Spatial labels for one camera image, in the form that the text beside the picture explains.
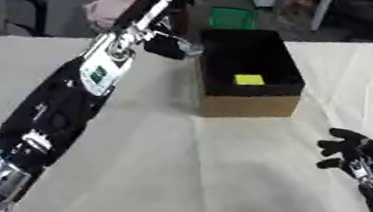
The green plastic basket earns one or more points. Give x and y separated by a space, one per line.
233 18

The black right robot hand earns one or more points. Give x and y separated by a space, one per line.
351 143

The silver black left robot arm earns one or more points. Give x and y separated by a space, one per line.
47 119

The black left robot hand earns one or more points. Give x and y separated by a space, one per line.
164 46

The small clear grey object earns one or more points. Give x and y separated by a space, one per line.
193 48

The cardboard box with black inside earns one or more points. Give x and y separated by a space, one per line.
249 85

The yellow flat block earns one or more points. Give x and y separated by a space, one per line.
249 80

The pink soft bag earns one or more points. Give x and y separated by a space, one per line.
110 9

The white post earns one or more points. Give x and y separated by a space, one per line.
323 8

